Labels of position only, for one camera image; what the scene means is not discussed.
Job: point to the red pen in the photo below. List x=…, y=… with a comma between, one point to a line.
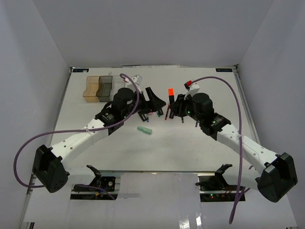
x=167, y=112

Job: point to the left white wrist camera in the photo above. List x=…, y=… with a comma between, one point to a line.
x=137, y=79

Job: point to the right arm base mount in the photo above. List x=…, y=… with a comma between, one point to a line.
x=212, y=189

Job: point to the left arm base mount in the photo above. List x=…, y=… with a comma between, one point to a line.
x=101, y=188

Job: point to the mint green correction tape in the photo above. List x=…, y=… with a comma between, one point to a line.
x=145, y=130

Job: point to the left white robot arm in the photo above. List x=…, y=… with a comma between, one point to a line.
x=51, y=163

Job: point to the green cap black highlighter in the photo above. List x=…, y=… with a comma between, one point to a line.
x=171, y=116

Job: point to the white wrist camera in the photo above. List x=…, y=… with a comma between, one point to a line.
x=192, y=88
x=137, y=79

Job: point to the blue cap black highlighter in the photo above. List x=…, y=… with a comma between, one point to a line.
x=142, y=116

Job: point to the left blue table label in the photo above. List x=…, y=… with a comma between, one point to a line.
x=80, y=70

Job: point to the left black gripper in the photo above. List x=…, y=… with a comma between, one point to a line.
x=154, y=104

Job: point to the amber transparent container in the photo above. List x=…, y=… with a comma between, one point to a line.
x=92, y=87

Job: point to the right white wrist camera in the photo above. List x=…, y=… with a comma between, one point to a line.
x=192, y=88

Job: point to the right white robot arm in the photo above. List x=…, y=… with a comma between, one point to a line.
x=275, y=173

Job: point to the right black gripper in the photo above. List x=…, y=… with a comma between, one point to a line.
x=177, y=106

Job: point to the clear transparent container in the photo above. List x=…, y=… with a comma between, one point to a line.
x=117, y=83

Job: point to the blue table label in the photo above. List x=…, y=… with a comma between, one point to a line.
x=224, y=70
x=80, y=70

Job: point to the orange cap black highlighter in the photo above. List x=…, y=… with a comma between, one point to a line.
x=171, y=95

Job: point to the right blue table label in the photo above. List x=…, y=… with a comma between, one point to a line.
x=224, y=70

